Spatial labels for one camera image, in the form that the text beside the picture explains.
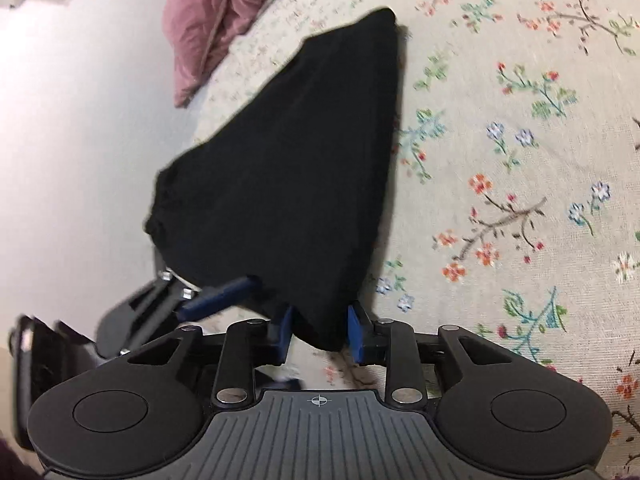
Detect pink duvet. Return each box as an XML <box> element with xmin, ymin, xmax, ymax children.
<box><xmin>161</xmin><ymin>0</ymin><xmax>282</xmax><ymax>109</ymax></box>

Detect floral bed sheet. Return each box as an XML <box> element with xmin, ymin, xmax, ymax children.
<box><xmin>189</xmin><ymin>0</ymin><xmax>640</xmax><ymax>480</ymax></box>

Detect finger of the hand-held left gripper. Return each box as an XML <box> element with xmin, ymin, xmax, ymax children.
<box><xmin>150</xmin><ymin>252</ymin><xmax>203</xmax><ymax>306</ymax></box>
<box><xmin>172</xmin><ymin>275</ymin><xmax>263</xmax><ymax>323</ymax></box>

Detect black pants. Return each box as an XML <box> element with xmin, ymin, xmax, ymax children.
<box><xmin>143</xmin><ymin>7</ymin><xmax>409</xmax><ymax>353</ymax></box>

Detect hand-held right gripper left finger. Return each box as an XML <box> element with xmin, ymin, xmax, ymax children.
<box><xmin>119</xmin><ymin>305</ymin><xmax>297</xmax><ymax>408</ymax></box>

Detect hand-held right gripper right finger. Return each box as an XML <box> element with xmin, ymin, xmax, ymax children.
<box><xmin>346</xmin><ymin>301</ymin><xmax>507</xmax><ymax>407</ymax></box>

